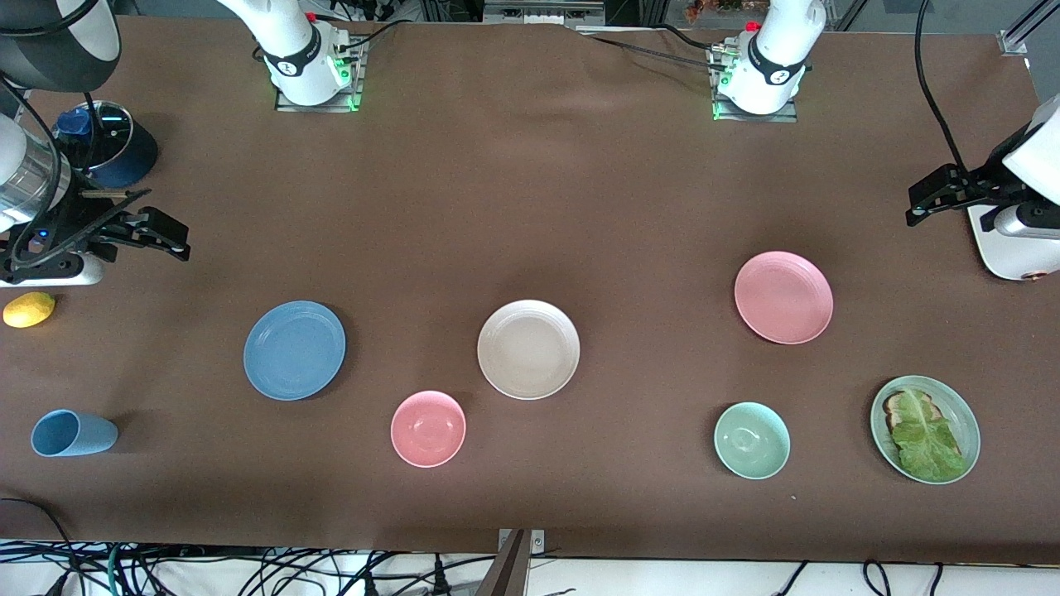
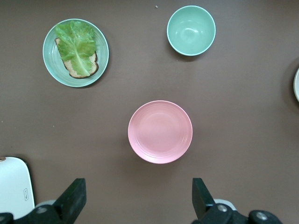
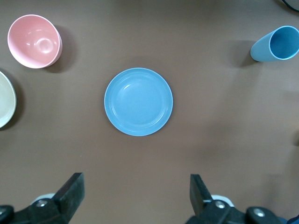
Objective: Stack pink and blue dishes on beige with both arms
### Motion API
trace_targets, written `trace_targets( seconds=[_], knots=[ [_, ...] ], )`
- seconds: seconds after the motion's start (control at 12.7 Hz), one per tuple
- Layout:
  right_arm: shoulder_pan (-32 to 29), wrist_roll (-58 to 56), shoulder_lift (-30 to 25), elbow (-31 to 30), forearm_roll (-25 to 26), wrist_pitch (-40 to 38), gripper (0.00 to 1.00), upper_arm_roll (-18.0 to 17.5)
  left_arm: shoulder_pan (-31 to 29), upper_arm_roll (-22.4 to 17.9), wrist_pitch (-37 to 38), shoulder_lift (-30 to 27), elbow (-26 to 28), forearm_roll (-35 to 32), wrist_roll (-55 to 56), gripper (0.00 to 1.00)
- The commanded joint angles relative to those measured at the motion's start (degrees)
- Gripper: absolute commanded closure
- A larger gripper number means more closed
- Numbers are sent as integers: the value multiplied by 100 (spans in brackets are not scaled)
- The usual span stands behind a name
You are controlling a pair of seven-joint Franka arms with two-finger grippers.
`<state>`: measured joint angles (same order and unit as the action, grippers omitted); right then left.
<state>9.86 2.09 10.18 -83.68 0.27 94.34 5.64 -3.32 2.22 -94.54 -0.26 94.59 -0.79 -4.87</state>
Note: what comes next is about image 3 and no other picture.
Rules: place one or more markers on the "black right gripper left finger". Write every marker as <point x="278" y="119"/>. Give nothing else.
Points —
<point x="65" y="205"/>

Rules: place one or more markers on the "beige plate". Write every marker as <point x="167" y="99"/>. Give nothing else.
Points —
<point x="5" y="100"/>

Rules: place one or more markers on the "blue cup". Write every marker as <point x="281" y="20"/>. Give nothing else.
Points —
<point x="259" y="50"/>

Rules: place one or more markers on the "brown table cover cloth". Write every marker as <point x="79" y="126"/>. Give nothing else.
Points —
<point x="149" y="158"/>

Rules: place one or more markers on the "blue plate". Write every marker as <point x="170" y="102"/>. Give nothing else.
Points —
<point x="138" y="102"/>

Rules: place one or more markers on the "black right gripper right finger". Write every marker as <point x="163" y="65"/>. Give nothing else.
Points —
<point x="201" y="200"/>

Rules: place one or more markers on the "pink bowl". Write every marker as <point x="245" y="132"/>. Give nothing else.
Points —
<point x="32" y="42"/>

